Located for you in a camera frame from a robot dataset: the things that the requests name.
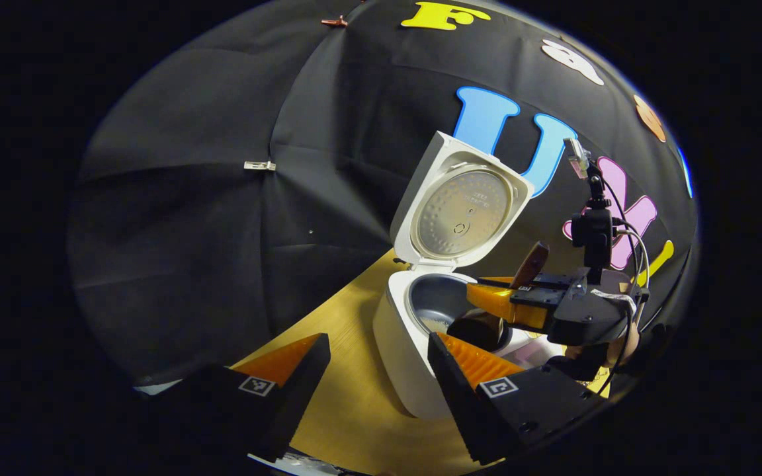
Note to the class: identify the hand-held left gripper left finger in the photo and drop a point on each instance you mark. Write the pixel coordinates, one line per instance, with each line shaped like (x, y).
(301, 396)

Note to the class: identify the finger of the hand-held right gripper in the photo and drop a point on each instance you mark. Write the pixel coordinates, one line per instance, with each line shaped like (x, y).
(553, 277)
(500, 304)

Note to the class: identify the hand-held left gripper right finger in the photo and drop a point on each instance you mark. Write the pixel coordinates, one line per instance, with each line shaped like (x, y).
(460, 403)

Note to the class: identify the wooden spoon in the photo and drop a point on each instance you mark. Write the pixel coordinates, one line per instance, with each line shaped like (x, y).
(532, 261)

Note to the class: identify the white rice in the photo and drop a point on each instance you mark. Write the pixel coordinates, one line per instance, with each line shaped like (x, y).
(435, 324)

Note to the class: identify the white rice cooker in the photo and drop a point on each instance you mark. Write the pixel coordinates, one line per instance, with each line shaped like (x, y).
(401, 357)

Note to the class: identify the black backdrop cloth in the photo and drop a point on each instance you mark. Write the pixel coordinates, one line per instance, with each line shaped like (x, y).
(189, 231)

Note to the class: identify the silver clip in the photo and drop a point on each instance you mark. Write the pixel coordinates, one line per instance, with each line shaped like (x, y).
(259, 165)

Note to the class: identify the copper clip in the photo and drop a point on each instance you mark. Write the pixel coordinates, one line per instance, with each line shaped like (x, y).
(333, 21)

